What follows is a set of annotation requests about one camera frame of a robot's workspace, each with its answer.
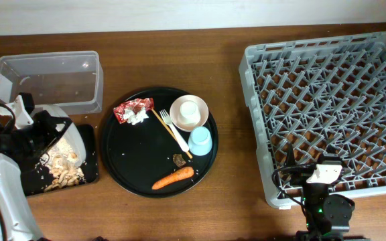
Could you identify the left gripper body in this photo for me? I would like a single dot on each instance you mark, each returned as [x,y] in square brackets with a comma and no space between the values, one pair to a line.
[37,139]

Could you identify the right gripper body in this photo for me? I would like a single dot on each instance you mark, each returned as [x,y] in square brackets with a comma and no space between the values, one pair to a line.
[300,179]

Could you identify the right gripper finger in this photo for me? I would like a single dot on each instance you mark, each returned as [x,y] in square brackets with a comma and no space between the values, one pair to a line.
[330,156]
[290,159]

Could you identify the grey dinner plate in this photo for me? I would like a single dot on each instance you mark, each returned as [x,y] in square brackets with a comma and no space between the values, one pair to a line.
[69,134]

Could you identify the light blue cup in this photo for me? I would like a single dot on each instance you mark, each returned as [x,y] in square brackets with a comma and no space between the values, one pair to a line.
[200,141]

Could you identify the orange carrot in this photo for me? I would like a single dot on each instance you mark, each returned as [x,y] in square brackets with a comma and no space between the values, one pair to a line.
[181,174]

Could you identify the rice and peanut leftovers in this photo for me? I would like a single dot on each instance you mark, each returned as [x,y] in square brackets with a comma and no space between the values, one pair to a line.
[60,161]

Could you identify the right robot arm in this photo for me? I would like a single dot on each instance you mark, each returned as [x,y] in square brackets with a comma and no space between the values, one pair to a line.
[327,215]

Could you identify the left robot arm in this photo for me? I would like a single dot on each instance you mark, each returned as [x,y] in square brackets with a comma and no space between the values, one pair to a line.
[16,219]

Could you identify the grey dishwasher rack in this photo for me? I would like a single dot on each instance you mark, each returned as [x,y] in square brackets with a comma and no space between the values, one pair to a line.
[313,93]

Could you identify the black rectangular tray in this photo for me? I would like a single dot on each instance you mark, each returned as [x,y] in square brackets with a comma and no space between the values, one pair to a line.
[35,182]

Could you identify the clear plastic bin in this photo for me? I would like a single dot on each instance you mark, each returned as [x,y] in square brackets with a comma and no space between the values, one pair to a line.
[71,80]

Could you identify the red crumpled snack wrapper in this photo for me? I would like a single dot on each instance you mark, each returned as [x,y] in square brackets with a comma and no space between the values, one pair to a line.
[133,111]

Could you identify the wooden chopstick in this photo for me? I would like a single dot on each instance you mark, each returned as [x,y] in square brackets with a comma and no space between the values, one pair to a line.
[170,132]

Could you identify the white cup in bowl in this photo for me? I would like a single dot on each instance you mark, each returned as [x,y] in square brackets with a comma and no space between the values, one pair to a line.
[189,113]

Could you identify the brown food scrap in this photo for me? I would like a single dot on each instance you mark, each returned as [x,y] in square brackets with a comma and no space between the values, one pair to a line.
[178,160]

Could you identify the pink bowl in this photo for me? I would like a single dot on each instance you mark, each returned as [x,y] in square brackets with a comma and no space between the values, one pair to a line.
[174,112]

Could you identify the round black serving tray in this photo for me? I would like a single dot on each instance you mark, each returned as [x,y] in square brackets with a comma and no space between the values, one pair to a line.
[137,156]

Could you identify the white plastic fork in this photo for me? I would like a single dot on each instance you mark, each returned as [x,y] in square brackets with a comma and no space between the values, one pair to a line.
[180,140]

